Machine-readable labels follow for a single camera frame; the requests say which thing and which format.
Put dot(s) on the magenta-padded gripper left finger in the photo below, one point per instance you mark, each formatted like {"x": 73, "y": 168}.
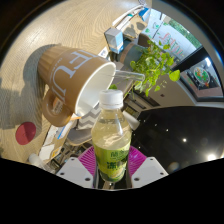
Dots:
{"x": 73, "y": 172}

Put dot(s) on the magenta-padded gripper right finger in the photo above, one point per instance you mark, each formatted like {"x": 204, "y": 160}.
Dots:
{"x": 150, "y": 171}

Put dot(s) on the clear bottle with green label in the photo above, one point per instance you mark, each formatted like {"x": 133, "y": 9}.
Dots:
{"x": 111, "y": 143}

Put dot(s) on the white printed leaflet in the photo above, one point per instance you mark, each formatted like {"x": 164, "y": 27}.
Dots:
{"x": 46, "y": 151}

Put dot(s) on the flat round red coaster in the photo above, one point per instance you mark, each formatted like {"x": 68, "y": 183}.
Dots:
{"x": 26, "y": 133}

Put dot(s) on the group of ceiling lights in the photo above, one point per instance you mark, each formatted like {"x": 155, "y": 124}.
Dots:
{"x": 210, "y": 156}

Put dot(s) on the brown ribbed mug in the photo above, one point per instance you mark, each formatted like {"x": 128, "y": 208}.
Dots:
{"x": 70, "y": 76}

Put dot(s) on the clear glass tube vase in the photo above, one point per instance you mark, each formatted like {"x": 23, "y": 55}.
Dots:
{"x": 131, "y": 75}

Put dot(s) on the potted green leafy plant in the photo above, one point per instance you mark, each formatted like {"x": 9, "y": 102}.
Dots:
{"x": 153, "y": 66}

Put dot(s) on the colourful framed window poster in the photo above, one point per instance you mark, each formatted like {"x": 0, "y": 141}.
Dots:
{"x": 200, "y": 75}

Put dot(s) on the white and blue tissue pack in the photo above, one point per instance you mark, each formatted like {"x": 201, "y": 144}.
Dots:
{"x": 113, "y": 38}

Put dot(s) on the long white pen-like item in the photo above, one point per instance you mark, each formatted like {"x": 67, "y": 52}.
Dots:
{"x": 125, "y": 19}

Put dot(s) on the small blue box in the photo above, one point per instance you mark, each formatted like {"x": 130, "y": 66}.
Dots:
{"x": 145, "y": 13}

